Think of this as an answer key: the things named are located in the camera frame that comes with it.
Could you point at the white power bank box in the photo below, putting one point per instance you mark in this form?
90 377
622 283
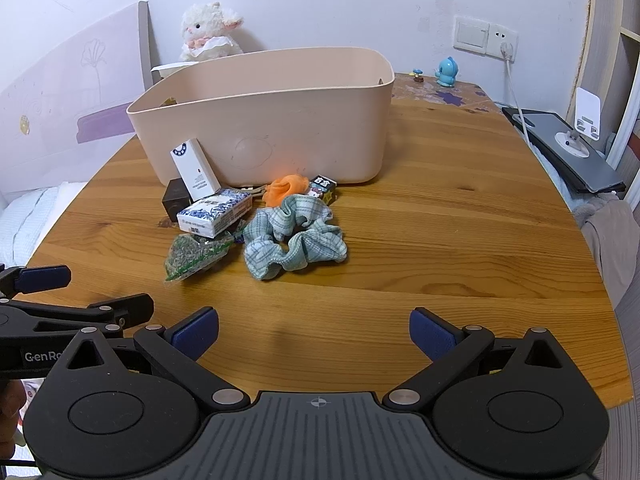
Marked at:
194 170

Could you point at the white bookshelf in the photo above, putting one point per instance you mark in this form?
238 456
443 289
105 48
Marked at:
609 68

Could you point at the grey clothing pile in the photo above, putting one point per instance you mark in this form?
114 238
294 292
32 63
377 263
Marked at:
612 235

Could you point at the orange scrunchie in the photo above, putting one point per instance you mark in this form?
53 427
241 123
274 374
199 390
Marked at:
281 188

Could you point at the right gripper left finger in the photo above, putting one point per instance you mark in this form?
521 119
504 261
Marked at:
174 352

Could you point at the blue figurine toy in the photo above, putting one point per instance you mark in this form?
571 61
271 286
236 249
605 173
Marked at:
446 72

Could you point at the green plaid scrunchie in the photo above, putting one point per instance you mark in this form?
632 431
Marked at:
291 236

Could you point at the black cartoon card box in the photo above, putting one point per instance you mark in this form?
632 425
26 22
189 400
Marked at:
322 188

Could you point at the blue white tissue pack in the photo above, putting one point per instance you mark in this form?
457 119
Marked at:
212 215

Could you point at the white plush lamb toy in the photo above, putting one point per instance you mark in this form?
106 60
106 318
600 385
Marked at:
206 32

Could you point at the white phone stand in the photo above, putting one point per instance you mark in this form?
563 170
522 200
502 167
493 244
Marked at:
586 125

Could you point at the white wall socket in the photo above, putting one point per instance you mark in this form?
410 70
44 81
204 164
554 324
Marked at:
502 42

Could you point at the dark brown cube box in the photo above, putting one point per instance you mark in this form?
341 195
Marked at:
176 198

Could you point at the small flower figurine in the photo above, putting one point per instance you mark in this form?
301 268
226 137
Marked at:
417 75

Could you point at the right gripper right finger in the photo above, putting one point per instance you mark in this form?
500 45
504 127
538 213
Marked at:
452 351

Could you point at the white wall switch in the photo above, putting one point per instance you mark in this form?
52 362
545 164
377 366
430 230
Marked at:
470 34

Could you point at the beige hair clip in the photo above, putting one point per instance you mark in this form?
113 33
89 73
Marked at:
255 191

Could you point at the green dried herb bag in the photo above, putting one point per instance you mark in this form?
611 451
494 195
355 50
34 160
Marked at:
190 254

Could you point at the white pillow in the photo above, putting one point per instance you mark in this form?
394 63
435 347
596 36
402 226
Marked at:
28 219

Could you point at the beige plastic storage bin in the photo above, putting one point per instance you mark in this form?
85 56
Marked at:
260 116

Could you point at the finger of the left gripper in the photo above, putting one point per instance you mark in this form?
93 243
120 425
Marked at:
17 280
32 322

